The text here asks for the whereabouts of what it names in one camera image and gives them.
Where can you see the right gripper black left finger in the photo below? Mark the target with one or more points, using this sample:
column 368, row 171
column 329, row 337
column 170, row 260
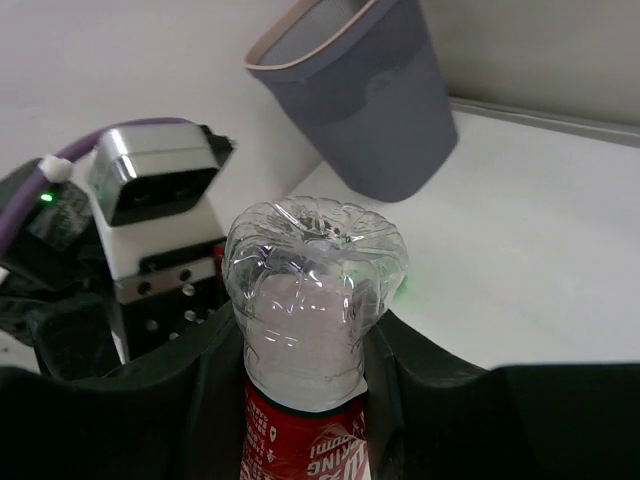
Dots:
column 175, row 413

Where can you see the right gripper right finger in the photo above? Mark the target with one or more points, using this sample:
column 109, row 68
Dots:
column 432, row 415

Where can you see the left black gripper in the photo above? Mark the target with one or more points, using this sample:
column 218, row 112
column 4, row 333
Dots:
column 57, row 294

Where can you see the red label clear bottle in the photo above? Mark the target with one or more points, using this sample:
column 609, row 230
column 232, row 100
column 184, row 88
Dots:
column 308, row 278

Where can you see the grey mesh waste bin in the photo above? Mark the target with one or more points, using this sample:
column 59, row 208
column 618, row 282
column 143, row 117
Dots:
column 361, row 81

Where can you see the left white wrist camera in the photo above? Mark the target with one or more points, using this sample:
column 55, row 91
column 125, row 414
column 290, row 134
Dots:
column 148, row 190

